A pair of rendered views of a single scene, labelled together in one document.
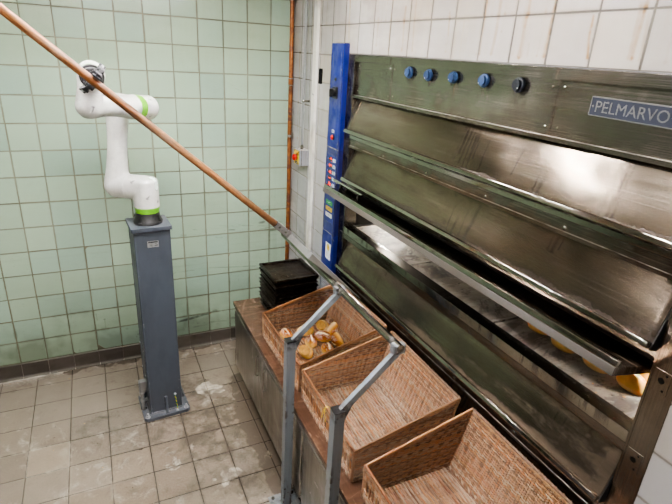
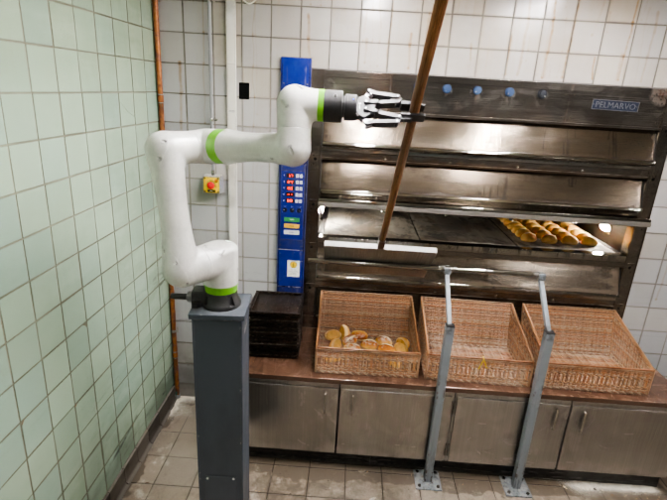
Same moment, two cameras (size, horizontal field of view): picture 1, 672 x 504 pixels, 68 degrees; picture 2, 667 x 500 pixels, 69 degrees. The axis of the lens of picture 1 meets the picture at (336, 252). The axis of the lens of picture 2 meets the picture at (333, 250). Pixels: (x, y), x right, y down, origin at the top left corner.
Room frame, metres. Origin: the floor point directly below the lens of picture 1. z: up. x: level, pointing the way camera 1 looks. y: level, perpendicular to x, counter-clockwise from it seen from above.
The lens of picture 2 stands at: (1.37, 2.31, 2.01)
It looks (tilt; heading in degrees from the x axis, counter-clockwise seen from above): 19 degrees down; 298
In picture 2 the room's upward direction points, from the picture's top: 3 degrees clockwise
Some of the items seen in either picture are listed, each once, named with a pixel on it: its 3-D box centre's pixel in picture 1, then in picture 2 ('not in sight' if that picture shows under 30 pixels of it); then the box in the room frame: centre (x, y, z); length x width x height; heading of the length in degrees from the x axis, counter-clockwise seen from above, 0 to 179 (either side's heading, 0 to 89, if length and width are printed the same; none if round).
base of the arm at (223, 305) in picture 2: (146, 213); (206, 296); (2.58, 1.05, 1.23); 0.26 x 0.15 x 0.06; 30
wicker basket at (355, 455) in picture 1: (374, 397); (470, 338); (1.79, -0.21, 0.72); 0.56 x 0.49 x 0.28; 25
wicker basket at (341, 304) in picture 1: (320, 330); (365, 330); (2.32, 0.06, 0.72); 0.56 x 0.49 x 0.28; 27
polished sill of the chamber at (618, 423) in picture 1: (441, 295); (468, 247); (1.93, -0.46, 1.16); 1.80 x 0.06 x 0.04; 26
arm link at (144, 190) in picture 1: (143, 193); (217, 266); (2.53, 1.03, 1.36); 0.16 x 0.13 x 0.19; 79
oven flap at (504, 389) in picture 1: (432, 325); (466, 271); (1.92, -0.44, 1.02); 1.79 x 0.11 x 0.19; 26
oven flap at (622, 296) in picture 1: (449, 211); (479, 185); (1.92, -0.44, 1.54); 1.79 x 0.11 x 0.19; 26
